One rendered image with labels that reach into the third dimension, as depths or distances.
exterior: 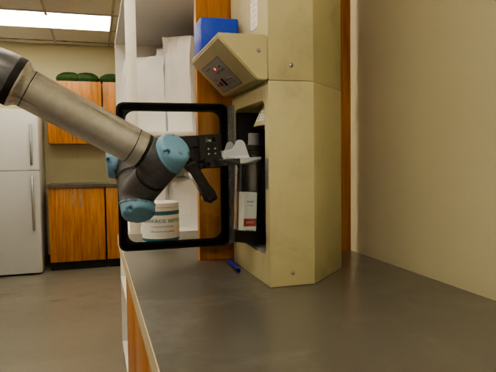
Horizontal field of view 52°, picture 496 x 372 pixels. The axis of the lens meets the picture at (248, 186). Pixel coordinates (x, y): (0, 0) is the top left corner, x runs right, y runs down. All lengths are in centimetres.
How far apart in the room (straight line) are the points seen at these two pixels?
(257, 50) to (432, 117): 48
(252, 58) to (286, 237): 41
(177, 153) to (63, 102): 23
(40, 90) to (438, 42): 91
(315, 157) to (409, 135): 33
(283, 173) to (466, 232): 44
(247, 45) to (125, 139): 35
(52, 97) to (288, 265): 62
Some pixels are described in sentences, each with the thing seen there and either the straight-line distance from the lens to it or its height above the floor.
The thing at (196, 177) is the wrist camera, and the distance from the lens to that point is 123.
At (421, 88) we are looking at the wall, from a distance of 141.
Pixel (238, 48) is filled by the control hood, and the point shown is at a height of 148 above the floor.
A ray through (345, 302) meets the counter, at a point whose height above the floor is 94.
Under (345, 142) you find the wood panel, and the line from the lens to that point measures 165.
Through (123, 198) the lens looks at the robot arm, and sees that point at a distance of 114.
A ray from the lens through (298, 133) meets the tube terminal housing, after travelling 119.
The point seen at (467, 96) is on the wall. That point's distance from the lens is 127.
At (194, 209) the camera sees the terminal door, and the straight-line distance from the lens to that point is 144.
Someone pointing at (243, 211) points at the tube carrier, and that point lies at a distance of 126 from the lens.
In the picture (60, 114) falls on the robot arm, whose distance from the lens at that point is 103.
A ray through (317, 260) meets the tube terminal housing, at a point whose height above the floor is 99.
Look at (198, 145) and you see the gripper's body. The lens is 124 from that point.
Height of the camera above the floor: 123
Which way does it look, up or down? 3 degrees down
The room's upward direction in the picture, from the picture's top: 1 degrees counter-clockwise
